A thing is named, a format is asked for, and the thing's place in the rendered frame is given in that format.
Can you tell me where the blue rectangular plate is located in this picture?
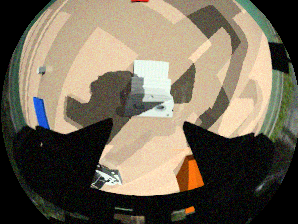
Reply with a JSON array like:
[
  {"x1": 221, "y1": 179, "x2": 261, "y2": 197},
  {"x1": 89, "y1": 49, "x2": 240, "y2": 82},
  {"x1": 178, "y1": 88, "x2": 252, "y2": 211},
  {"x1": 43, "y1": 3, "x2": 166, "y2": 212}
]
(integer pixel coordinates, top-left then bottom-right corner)
[{"x1": 33, "y1": 97, "x2": 49, "y2": 129}]

